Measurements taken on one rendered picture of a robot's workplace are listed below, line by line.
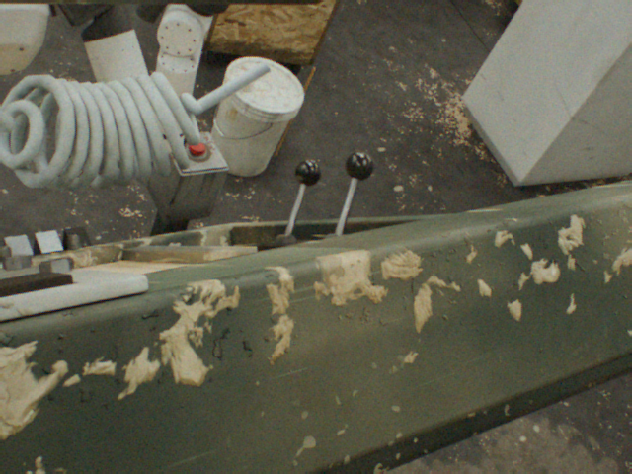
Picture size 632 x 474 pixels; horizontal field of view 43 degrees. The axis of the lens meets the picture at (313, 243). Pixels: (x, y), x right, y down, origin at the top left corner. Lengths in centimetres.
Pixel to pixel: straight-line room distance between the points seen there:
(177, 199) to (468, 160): 222
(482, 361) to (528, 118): 331
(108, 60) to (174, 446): 116
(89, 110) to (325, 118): 314
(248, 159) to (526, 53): 138
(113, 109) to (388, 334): 20
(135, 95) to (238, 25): 299
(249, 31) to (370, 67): 78
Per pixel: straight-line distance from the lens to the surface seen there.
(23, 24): 140
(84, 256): 158
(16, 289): 35
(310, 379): 37
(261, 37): 352
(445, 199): 353
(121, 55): 146
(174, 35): 128
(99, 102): 47
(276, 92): 301
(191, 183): 177
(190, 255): 132
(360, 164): 101
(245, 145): 303
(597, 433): 319
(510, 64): 382
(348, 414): 39
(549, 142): 365
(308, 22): 352
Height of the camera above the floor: 214
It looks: 45 degrees down
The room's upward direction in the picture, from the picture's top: 29 degrees clockwise
